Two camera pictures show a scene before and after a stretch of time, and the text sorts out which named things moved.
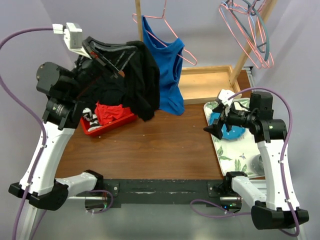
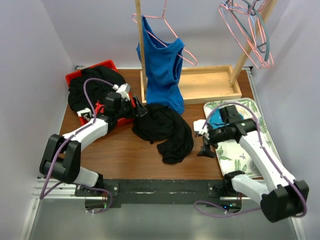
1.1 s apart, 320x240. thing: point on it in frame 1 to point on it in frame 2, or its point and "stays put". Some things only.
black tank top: (138, 70) to (161, 123)
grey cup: (257, 165) stays put
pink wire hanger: (247, 28) stays put
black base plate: (118, 192) stays put
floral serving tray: (239, 157) stays put
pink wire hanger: (163, 17) stays put
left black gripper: (91, 45) to (140, 111)
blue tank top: (170, 66) stays put
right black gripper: (214, 129) to (205, 149)
